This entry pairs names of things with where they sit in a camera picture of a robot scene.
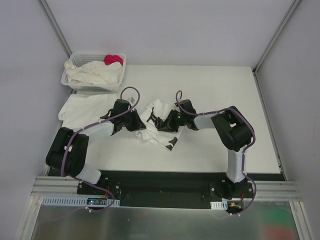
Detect white t shirt stack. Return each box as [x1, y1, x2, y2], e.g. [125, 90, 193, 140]
[58, 94, 118, 130]

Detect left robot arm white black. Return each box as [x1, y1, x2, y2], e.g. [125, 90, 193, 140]
[45, 99, 146, 195]

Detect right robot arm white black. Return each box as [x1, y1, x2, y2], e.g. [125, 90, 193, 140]
[151, 99, 255, 198]

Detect cream clothes in basket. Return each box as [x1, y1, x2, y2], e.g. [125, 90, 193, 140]
[61, 59, 124, 86]

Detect red garment in basket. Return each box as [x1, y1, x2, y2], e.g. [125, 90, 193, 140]
[103, 54, 124, 66]

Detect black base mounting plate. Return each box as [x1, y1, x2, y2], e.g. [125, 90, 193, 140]
[47, 168, 255, 209]

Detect right white cable duct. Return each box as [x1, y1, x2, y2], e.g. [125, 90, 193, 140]
[210, 201, 228, 211]

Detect white cable duct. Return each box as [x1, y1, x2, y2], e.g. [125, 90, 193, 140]
[210, 201, 228, 211]
[42, 196, 120, 208]

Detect right aluminium frame post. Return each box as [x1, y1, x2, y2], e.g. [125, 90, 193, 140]
[252, 0, 303, 76]

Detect aluminium frame post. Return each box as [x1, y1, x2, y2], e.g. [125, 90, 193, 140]
[38, 0, 72, 58]
[252, 0, 303, 76]

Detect left white cable duct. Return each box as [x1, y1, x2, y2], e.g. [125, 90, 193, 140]
[42, 196, 120, 208]

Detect aluminium rail front left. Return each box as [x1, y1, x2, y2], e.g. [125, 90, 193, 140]
[31, 175, 83, 195]

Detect aluminium rail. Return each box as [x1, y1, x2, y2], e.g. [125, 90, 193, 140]
[31, 175, 83, 195]
[252, 181, 302, 201]

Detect aluminium rail front right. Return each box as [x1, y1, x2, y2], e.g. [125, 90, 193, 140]
[252, 181, 302, 201]

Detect left aluminium frame post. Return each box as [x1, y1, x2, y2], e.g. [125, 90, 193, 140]
[38, 0, 72, 58]

